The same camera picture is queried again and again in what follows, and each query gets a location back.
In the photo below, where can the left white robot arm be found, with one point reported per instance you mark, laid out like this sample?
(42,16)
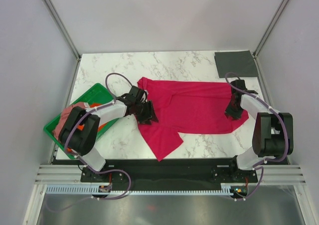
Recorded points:
(117,108)

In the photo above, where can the magenta t-shirt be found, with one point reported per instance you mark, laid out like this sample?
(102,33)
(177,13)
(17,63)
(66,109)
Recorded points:
(186,107)

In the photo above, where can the right aluminium frame post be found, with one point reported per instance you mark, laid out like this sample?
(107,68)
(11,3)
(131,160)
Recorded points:
(273,22)

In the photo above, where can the left aluminium frame post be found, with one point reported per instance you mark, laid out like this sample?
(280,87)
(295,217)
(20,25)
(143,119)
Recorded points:
(60,25)

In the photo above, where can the aluminium frame post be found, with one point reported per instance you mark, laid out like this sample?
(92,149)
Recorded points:
(273,22)
(60,25)

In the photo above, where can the dark grey folded cloth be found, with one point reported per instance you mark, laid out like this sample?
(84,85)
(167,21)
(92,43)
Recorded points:
(240,62)

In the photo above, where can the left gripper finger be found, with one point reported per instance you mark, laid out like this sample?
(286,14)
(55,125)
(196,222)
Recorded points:
(144,121)
(153,117)

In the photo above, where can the white slotted cable duct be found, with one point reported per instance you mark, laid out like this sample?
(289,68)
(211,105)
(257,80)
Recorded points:
(223,190)

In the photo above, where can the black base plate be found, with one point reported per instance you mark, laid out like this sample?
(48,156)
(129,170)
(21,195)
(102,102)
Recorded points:
(204,173)

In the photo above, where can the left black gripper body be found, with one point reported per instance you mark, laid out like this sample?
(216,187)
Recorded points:
(143,111)

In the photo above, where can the orange t-shirt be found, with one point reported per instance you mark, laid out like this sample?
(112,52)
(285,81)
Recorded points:
(99,127)

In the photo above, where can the aluminium rail profile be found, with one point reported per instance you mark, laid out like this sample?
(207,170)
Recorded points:
(58,174)

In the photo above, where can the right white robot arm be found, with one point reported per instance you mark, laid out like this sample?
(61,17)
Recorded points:
(273,136)

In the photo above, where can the dusty pink t-shirt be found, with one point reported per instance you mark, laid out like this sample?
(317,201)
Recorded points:
(64,115)

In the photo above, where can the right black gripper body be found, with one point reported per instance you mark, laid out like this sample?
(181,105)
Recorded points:
(234,111)

